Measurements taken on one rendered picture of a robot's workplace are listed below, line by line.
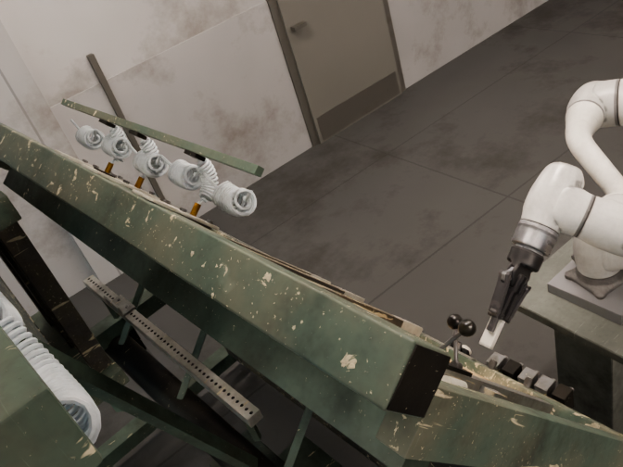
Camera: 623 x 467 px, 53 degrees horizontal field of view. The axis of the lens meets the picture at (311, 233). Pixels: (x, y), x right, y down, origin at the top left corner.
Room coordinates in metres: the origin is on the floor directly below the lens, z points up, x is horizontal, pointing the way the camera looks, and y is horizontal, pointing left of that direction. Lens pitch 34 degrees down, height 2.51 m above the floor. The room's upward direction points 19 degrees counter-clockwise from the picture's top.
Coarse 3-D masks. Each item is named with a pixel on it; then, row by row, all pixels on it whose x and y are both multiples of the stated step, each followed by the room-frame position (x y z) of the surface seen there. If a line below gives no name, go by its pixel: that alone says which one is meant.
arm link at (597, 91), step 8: (616, 80) 1.52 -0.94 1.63; (584, 88) 1.56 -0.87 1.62; (592, 88) 1.54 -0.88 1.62; (600, 88) 1.51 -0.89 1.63; (608, 88) 1.50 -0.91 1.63; (616, 88) 1.49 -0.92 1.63; (576, 96) 1.53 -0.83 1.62; (584, 96) 1.51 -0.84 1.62; (592, 96) 1.50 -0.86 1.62; (600, 96) 1.49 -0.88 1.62; (608, 96) 1.48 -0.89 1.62; (616, 96) 1.47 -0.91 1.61; (568, 104) 1.54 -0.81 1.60; (600, 104) 1.47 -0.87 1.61; (608, 104) 1.47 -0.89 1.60; (616, 104) 1.46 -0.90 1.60; (608, 112) 1.46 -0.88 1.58; (616, 112) 1.45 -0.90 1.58; (608, 120) 1.47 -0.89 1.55; (616, 120) 1.46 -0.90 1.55
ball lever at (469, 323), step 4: (464, 320) 0.94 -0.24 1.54; (468, 320) 0.94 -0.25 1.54; (460, 324) 0.93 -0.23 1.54; (464, 324) 0.93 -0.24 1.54; (468, 324) 0.92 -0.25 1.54; (472, 324) 0.92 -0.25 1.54; (460, 328) 0.93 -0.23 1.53; (464, 328) 0.92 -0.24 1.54; (468, 328) 0.92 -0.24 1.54; (472, 328) 0.92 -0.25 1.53; (476, 328) 0.92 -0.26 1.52; (460, 332) 0.93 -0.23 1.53; (464, 332) 0.92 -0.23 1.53; (468, 332) 0.91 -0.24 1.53; (472, 332) 0.91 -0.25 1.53; (452, 336) 0.93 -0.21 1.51; (456, 336) 0.93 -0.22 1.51; (468, 336) 0.92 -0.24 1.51; (448, 340) 0.93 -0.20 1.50; (452, 340) 0.93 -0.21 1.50; (444, 344) 0.93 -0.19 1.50; (448, 344) 0.93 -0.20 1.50
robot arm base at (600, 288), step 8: (568, 272) 1.70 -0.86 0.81; (576, 272) 1.68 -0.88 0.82; (576, 280) 1.65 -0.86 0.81; (584, 280) 1.62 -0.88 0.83; (592, 280) 1.59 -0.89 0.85; (600, 280) 1.57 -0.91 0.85; (608, 280) 1.56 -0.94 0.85; (616, 280) 1.56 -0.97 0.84; (584, 288) 1.61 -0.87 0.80; (592, 288) 1.58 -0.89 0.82; (600, 288) 1.56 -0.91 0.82; (608, 288) 1.55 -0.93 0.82; (616, 288) 1.56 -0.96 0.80; (600, 296) 1.54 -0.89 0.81
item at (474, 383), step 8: (456, 376) 0.94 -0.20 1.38; (464, 376) 0.95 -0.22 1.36; (472, 376) 0.99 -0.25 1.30; (472, 384) 0.96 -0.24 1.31; (480, 384) 0.97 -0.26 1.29; (488, 384) 0.99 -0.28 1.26; (496, 384) 1.05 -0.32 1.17; (504, 392) 1.02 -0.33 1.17; (512, 392) 1.03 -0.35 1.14; (520, 392) 1.10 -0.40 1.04; (512, 400) 1.03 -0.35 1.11; (520, 400) 1.05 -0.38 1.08; (528, 400) 1.06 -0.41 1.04; (536, 400) 1.08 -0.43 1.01; (536, 408) 1.08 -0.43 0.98; (544, 408) 1.10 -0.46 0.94; (552, 408) 1.12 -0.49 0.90
